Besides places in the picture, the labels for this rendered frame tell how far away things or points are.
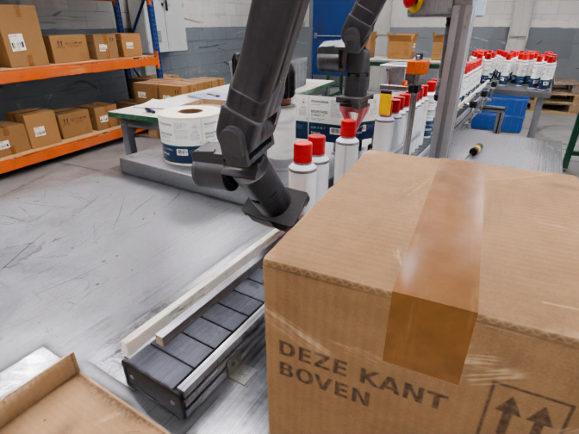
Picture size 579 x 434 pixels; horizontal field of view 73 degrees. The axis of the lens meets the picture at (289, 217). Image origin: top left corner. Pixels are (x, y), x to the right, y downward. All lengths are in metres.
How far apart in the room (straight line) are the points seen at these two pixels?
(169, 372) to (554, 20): 8.39
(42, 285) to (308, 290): 0.67
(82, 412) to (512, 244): 0.52
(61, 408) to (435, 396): 0.47
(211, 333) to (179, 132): 0.76
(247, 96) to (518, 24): 8.11
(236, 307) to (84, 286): 0.33
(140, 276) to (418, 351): 0.63
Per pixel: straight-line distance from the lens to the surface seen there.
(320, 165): 0.74
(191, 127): 1.21
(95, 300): 0.79
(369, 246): 0.31
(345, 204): 0.37
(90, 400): 0.62
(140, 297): 0.77
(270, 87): 0.49
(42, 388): 0.64
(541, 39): 8.59
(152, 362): 0.57
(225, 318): 0.61
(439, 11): 1.10
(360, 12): 0.97
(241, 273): 0.55
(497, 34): 8.56
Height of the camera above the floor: 1.27
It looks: 26 degrees down
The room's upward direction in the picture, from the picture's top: straight up
